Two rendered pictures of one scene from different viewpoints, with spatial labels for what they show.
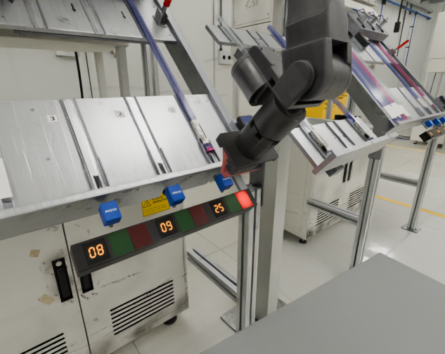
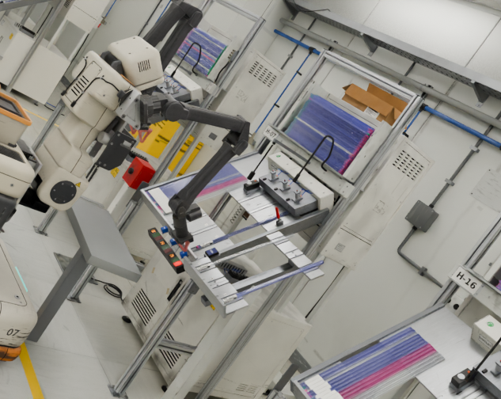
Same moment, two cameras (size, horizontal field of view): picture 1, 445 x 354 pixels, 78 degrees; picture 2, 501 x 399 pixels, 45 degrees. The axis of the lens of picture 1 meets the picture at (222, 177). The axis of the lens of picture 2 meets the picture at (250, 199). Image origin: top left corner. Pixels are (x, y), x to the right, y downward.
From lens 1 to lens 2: 2.78 m
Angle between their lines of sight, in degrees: 84
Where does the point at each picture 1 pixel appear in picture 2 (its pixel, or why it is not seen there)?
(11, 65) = (406, 290)
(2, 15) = (237, 195)
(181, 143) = (199, 241)
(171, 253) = (195, 336)
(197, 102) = (227, 243)
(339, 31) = (180, 195)
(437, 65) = not seen: outside the picture
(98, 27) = (253, 211)
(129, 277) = (180, 321)
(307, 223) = not seen: outside the picture
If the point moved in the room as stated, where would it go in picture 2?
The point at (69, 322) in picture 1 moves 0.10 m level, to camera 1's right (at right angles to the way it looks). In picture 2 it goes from (159, 309) to (156, 316)
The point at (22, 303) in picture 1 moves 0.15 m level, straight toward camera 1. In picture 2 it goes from (165, 283) to (145, 276)
